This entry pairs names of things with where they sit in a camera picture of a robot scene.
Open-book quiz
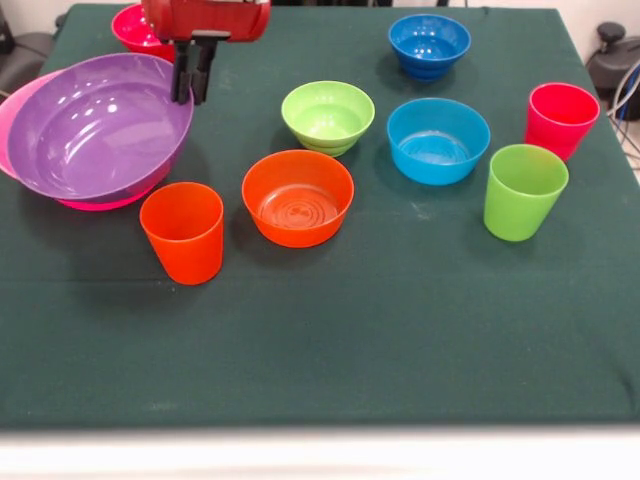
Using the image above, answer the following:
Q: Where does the tangle of cables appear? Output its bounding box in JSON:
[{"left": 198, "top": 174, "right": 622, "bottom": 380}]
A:
[{"left": 606, "top": 62, "right": 640, "bottom": 174}]

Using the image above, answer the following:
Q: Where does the green bowl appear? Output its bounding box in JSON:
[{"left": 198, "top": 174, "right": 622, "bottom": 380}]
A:
[{"left": 280, "top": 80, "right": 376, "bottom": 158}]

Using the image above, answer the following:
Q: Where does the green cup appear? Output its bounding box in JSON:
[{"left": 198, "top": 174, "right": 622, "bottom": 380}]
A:
[{"left": 483, "top": 143, "right": 570, "bottom": 243}]

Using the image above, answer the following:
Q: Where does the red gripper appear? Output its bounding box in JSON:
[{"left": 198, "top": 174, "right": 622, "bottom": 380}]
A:
[{"left": 141, "top": 0, "right": 273, "bottom": 106}]

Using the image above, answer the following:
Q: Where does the orange cup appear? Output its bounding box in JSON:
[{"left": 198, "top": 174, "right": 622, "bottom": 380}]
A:
[{"left": 139, "top": 181, "right": 225, "bottom": 287}]

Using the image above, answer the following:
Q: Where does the large pink bowl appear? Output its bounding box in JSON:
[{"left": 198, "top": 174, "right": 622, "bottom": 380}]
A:
[{"left": 0, "top": 69, "right": 174, "bottom": 212}]

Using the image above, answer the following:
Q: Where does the light blue bowl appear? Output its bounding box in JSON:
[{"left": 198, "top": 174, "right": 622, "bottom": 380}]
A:
[{"left": 386, "top": 97, "right": 492, "bottom": 187}]

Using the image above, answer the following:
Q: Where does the dark green tablecloth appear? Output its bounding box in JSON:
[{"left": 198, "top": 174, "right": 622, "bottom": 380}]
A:
[{"left": 0, "top": 3, "right": 640, "bottom": 431}]

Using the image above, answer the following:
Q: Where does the orange bowl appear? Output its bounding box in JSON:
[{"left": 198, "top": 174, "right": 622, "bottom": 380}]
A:
[{"left": 241, "top": 149, "right": 356, "bottom": 249}]

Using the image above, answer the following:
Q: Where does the pinkish red cup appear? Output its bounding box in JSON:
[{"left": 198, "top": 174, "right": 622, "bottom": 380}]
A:
[{"left": 524, "top": 82, "right": 601, "bottom": 162}]

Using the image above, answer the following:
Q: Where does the small pinkish red bowl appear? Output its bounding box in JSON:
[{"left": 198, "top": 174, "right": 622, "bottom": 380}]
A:
[{"left": 110, "top": 3, "right": 177, "bottom": 64}]

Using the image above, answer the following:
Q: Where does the purple bowl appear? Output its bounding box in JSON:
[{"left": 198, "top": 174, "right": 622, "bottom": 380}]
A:
[{"left": 6, "top": 52, "right": 196, "bottom": 203}]

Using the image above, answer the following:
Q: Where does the dark blue bowl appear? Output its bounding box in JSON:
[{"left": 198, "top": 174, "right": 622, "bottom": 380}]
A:
[{"left": 388, "top": 13, "right": 472, "bottom": 82}]

